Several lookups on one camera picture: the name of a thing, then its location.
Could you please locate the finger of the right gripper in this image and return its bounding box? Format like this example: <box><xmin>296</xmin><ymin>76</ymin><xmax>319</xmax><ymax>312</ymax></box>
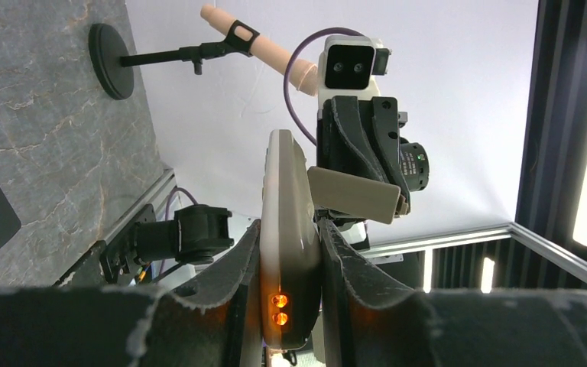
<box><xmin>371</xmin><ymin>96</ymin><xmax>403</xmax><ymax>185</ymax></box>
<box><xmin>323</xmin><ymin>96</ymin><xmax>389</xmax><ymax>183</ymax></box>

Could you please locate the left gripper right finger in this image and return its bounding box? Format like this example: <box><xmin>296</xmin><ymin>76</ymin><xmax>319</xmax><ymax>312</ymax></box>
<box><xmin>319</xmin><ymin>219</ymin><xmax>587</xmax><ymax>366</ymax></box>

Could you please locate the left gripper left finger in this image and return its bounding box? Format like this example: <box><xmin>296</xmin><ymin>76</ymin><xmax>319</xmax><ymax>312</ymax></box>
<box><xmin>0</xmin><ymin>221</ymin><xmax>262</xmax><ymax>366</ymax></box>

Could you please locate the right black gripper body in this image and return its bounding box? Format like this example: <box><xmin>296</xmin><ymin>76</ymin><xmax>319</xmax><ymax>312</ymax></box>
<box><xmin>316</xmin><ymin>96</ymin><xmax>430</xmax><ymax>228</ymax></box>

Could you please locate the beige battery cover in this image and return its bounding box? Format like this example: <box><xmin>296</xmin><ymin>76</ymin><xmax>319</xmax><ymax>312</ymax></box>
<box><xmin>307</xmin><ymin>167</ymin><xmax>410</xmax><ymax>224</ymax></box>

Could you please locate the beige foam microphone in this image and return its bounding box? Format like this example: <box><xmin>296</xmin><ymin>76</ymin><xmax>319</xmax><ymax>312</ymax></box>
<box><xmin>200</xmin><ymin>5</ymin><xmax>318</xmax><ymax>96</ymax></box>

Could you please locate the black microphone stand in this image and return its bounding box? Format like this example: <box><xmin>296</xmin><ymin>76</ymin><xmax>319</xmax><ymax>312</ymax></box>
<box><xmin>88</xmin><ymin>20</ymin><xmax>260</xmax><ymax>100</ymax></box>

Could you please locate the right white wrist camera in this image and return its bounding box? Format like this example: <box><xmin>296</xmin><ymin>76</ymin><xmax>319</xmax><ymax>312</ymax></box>
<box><xmin>317</xmin><ymin>34</ymin><xmax>392</xmax><ymax>108</ymax></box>

